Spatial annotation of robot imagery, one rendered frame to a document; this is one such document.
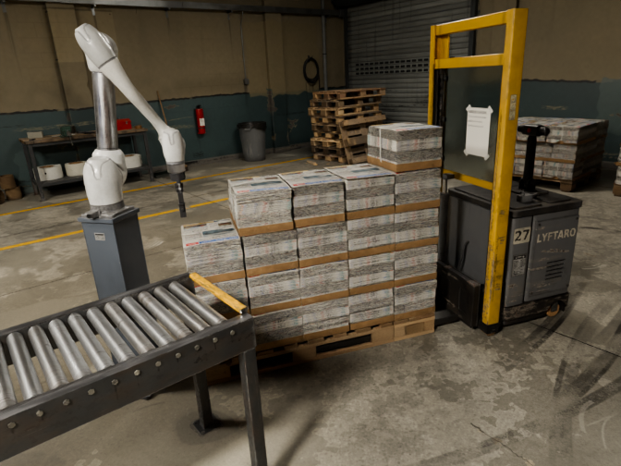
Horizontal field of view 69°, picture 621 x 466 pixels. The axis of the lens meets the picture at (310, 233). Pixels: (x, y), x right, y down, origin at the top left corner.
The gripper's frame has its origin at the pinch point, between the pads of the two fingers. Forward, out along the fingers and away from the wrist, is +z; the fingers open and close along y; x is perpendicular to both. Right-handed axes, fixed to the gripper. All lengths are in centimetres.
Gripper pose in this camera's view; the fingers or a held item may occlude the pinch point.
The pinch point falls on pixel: (182, 210)
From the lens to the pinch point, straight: 246.8
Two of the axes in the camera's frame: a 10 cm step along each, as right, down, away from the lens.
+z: 0.5, 9.4, 3.3
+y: -3.1, -2.9, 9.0
